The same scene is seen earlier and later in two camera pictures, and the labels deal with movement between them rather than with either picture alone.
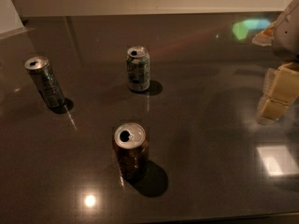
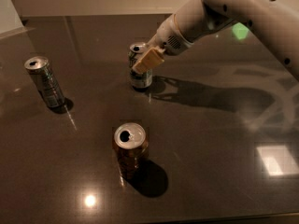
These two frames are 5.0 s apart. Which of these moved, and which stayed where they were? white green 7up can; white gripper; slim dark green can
Moved: white gripper
Stayed: slim dark green can; white green 7up can
